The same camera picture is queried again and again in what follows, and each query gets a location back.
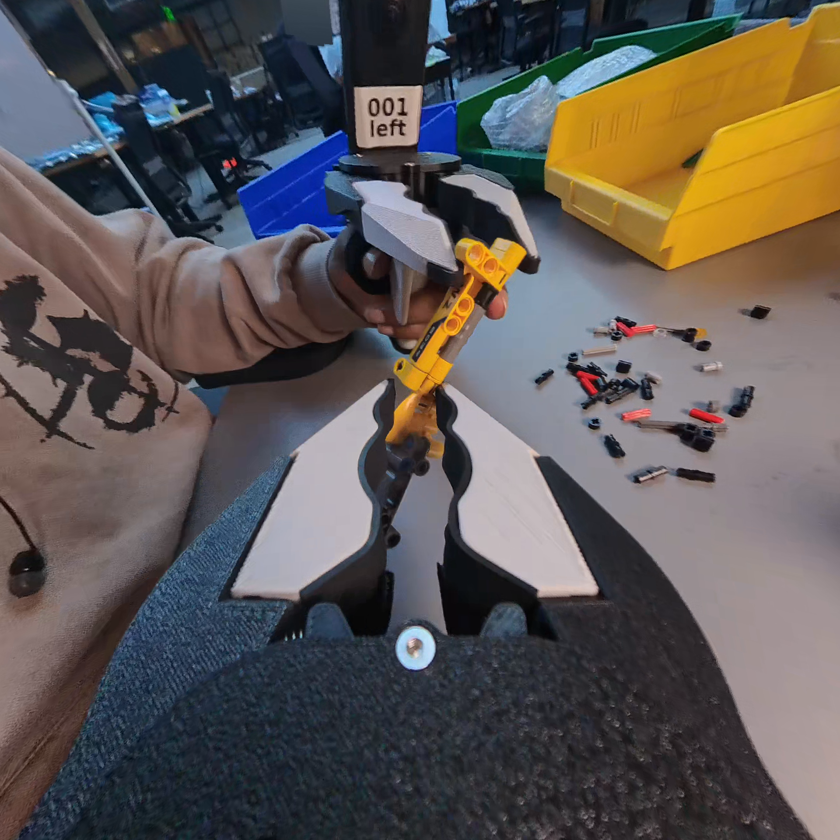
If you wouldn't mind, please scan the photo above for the black clip-on cable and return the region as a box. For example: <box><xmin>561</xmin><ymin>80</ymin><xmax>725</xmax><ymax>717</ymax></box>
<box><xmin>0</xmin><ymin>497</ymin><xmax>49</xmax><ymax>599</ymax></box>

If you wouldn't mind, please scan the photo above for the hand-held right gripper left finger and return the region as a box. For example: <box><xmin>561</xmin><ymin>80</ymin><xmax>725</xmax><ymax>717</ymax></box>
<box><xmin>230</xmin><ymin>381</ymin><xmax>395</xmax><ymax>605</ymax></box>

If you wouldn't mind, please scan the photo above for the white board on stand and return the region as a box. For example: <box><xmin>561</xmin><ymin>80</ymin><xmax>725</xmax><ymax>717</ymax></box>
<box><xmin>0</xmin><ymin>14</ymin><xmax>126</xmax><ymax>185</ymax></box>

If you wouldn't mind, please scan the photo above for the person's left forearm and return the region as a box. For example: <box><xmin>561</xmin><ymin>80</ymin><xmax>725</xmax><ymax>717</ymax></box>
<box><xmin>0</xmin><ymin>147</ymin><xmax>349</xmax><ymax>379</ymax></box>

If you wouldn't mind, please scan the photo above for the pile of small pins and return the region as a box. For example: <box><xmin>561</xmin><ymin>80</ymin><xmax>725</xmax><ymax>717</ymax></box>
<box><xmin>532</xmin><ymin>305</ymin><xmax>775</xmax><ymax>487</ymax></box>

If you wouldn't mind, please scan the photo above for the clear plastic bag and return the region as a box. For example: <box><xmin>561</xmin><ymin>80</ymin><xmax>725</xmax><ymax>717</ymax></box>
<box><xmin>481</xmin><ymin>46</ymin><xmax>655</xmax><ymax>152</ymax></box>

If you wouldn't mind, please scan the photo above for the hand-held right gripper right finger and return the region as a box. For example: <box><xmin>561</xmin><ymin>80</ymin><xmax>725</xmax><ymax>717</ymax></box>
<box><xmin>434</xmin><ymin>381</ymin><xmax>603</xmax><ymax>602</ymax></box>

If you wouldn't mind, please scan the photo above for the person's beige jacket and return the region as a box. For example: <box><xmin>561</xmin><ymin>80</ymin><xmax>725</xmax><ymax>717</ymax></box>
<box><xmin>0</xmin><ymin>269</ymin><xmax>217</xmax><ymax>802</ymax></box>

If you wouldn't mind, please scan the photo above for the black office chair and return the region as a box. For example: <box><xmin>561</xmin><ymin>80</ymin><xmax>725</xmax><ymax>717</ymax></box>
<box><xmin>256</xmin><ymin>33</ymin><xmax>345</xmax><ymax>132</ymax></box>
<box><xmin>112</xmin><ymin>105</ymin><xmax>224</xmax><ymax>237</ymax></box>

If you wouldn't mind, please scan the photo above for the yellow storage bin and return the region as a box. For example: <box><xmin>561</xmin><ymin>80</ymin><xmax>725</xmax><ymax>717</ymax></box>
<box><xmin>545</xmin><ymin>4</ymin><xmax>840</xmax><ymax>271</ymax></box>

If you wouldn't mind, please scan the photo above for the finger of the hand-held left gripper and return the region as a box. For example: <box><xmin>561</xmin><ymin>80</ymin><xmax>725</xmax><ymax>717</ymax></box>
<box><xmin>350</xmin><ymin>182</ymin><xmax>460</xmax><ymax>329</ymax></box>
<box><xmin>460</xmin><ymin>171</ymin><xmax>542</xmax><ymax>277</ymax></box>

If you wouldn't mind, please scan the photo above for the blue storage bin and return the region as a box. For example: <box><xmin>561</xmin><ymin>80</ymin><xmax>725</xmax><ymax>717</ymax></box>
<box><xmin>237</xmin><ymin>103</ymin><xmax>460</xmax><ymax>240</ymax></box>

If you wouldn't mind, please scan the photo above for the person's left hand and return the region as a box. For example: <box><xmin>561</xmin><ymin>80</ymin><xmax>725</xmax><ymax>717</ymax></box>
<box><xmin>326</xmin><ymin>224</ymin><xmax>506</xmax><ymax>353</ymax></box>

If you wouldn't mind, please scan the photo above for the green storage bin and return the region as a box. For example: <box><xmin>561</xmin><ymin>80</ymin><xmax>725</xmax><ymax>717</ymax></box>
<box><xmin>456</xmin><ymin>14</ymin><xmax>742</xmax><ymax>185</ymax></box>

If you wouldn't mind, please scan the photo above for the yellow toy arm beam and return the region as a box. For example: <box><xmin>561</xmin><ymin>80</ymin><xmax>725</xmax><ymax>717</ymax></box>
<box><xmin>392</xmin><ymin>237</ymin><xmax>529</xmax><ymax>395</ymax></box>

